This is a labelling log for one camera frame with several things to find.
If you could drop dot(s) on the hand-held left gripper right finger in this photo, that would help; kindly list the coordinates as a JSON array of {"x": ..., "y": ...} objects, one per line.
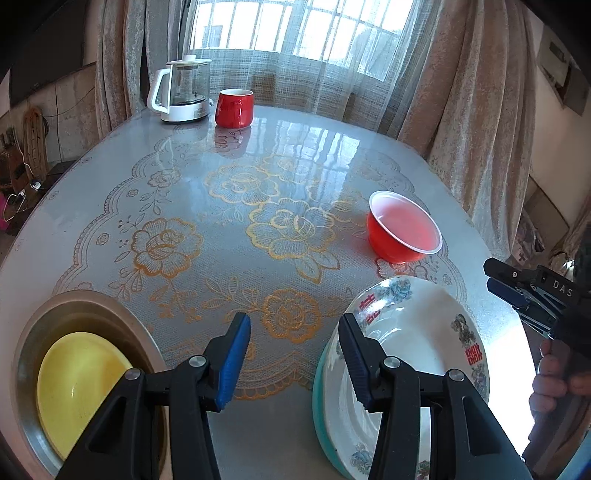
[{"x": 353, "y": 364}]

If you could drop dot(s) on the white sheer curtain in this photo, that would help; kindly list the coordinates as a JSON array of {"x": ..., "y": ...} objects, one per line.
[{"x": 300, "y": 78}]

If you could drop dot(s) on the dragon phoenix print plate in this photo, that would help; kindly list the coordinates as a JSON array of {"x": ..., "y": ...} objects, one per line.
[{"x": 415, "y": 332}]

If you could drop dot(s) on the red mug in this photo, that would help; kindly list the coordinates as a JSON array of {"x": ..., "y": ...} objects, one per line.
[{"x": 231, "y": 110}]

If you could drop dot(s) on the hanging woven straw item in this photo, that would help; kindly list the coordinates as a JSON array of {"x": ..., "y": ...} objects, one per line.
[{"x": 34, "y": 138}]

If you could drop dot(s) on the stainless steel bowl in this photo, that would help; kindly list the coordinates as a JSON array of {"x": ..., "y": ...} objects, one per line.
[{"x": 92, "y": 314}]

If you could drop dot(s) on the barred window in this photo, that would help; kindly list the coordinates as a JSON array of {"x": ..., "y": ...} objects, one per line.
[{"x": 258, "y": 23}]

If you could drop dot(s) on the rose print plate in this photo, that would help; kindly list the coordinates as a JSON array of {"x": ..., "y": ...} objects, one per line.
[{"x": 318, "y": 415}]

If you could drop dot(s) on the person's right hand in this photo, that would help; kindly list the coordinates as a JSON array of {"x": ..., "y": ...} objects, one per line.
[{"x": 549, "y": 387}]

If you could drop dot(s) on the cardboard piece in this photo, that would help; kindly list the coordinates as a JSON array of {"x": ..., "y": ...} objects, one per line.
[{"x": 547, "y": 207}]

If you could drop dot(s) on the red plastic bowl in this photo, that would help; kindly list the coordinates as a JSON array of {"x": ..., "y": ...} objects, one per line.
[{"x": 392, "y": 244}]

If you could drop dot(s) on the beige velvet curtain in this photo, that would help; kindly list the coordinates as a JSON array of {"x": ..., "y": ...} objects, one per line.
[
  {"x": 461, "y": 92},
  {"x": 120, "y": 69}
]

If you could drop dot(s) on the wall meter box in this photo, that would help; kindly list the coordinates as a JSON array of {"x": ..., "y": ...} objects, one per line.
[{"x": 558, "y": 64}]

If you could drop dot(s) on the dark flat panel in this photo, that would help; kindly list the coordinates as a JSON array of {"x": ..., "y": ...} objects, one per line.
[{"x": 51, "y": 41}]

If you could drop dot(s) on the lace pattern table cover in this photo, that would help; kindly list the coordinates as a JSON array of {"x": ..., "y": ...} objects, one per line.
[{"x": 231, "y": 207}]

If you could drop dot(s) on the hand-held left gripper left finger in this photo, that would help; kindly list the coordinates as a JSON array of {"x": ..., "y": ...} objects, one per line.
[{"x": 235, "y": 360}]

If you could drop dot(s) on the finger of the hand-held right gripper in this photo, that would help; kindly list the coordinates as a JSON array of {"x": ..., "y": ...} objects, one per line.
[
  {"x": 517, "y": 273},
  {"x": 508, "y": 293}
]

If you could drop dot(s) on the white glass electric kettle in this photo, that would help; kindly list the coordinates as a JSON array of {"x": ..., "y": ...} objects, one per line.
[{"x": 184, "y": 113}]

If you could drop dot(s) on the yellow bowl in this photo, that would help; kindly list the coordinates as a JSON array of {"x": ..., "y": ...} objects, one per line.
[{"x": 74, "y": 392}]

